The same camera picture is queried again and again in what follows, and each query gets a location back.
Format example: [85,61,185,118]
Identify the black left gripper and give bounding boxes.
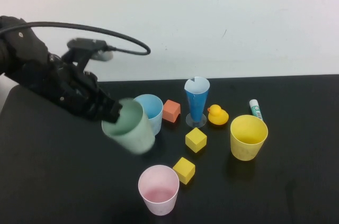
[23,53,123,124]

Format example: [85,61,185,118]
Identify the pale green plastic cup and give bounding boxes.
[101,98,156,155]

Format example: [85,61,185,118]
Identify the pink plastic cup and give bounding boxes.
[138,165,180,216]

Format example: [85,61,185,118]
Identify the yellow plastic cup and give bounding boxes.
[229,114,269,162]

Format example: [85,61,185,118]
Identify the light blue plastic cup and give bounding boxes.
[133,94,164,136]

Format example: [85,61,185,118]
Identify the orange foam block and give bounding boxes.
[162,99,181,123]

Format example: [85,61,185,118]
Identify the blue cone cup clear base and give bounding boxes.
[184,77,211,127]

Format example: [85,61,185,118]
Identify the yellow foam cube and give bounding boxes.
[172,157,196,185]
[185,127,208,154]

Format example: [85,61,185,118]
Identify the yellow rubber duck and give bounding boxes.
[207,104,229,126]

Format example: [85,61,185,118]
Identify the white green glue stick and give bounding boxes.
[248,98,264,121]

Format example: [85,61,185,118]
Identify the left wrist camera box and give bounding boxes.
[67,38,114,62]

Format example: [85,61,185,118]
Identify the black camera cable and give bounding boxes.
[0,21,151,56]

